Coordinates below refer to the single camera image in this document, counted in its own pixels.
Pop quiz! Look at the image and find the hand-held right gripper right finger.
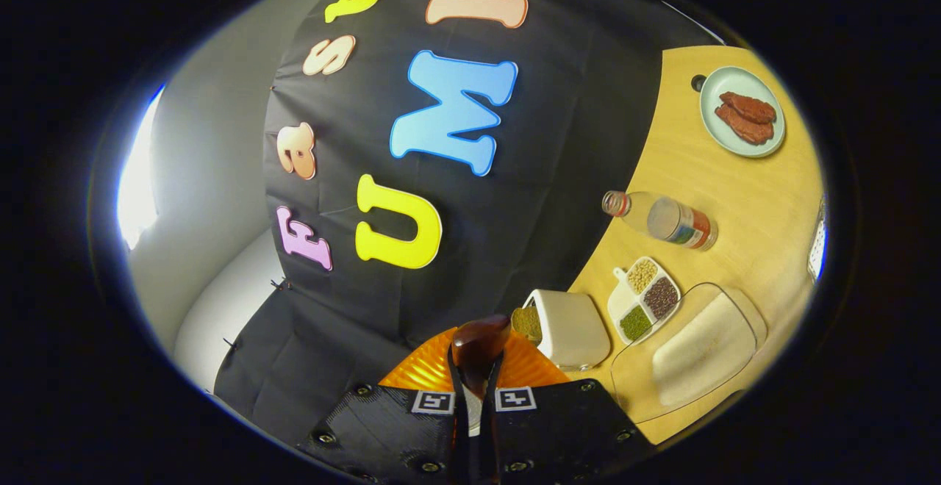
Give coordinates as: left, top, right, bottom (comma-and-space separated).
482, 331, 656, 484

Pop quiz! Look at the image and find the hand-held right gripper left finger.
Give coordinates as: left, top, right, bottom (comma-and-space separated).
298, 327, 475, 484

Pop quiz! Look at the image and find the brown toast slice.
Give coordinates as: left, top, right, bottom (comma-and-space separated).
512, 305, 543, 346

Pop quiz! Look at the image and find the clear tray of rice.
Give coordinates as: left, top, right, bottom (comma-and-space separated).
609, 282, 769, 425

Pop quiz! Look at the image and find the white toaster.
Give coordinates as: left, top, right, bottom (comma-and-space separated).
523, 289, 611, 372

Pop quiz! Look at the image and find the black backdrop cloth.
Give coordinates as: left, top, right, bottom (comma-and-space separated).
213, 0, 725, 445

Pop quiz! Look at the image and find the brown wooden spoon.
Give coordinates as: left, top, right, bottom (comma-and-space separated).
450, 315, 513, 434

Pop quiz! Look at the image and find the wire chopstick holder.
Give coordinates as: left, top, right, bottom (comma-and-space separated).
807, 195, 829, 284

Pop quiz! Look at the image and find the light green plate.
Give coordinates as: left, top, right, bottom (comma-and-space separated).
699, 66, 786, 159

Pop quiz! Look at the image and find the white divided dish of grains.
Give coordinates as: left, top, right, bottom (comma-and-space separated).
607, 256, 681, 345

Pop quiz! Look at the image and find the clear plastic bottle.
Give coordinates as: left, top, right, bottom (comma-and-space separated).
602, 190, 718, 251

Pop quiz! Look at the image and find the red meat slice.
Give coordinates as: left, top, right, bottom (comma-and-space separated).
719, 91, 778, 124
715, 104, 774, 146

